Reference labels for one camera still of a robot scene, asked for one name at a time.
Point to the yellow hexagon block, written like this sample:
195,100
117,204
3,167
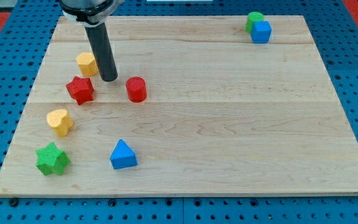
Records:
87,64

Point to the red star block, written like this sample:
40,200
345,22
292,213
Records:
80,89

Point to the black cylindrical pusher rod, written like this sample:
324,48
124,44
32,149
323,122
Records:
102,51

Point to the blue cube block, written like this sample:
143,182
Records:
261,31

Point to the red cylinder block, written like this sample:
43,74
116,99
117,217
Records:
136,89

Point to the wooden board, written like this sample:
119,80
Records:
223,117

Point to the blue triangle block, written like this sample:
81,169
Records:
123,156

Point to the green cylinder block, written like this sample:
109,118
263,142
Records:
251,18

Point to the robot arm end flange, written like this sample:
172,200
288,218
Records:
89,13

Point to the yellow heart block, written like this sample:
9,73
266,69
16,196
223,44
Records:
60,121

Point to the green star block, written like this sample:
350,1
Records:
51,160

